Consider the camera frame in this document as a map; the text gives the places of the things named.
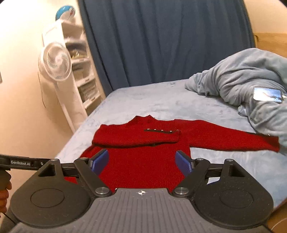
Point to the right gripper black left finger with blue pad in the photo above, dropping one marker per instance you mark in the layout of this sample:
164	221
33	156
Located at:
89	170

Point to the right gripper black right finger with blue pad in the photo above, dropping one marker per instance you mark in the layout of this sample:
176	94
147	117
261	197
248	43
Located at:
194	171

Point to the red knit sweater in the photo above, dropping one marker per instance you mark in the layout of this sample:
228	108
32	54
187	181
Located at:
142	152

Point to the left hand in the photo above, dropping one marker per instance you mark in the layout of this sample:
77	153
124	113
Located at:
4	195

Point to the light blue bed sheet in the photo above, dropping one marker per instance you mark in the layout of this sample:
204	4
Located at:
171	100

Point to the white storage shelf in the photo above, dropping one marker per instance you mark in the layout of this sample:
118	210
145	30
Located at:
82	92

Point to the silver label on blanket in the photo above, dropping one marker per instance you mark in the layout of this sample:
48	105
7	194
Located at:
267	94

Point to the grey-blue fleece blanket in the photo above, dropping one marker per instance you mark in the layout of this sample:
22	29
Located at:
233	79

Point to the white standing fan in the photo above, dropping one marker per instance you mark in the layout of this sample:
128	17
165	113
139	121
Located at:
55	65

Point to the dark blue curtain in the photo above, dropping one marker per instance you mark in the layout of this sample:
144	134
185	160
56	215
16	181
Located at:
144	42

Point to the wooden bed headboard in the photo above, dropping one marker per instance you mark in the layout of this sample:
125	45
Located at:
273	42

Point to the blue white Doraemon toy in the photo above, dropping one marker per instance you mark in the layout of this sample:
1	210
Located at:
66	12

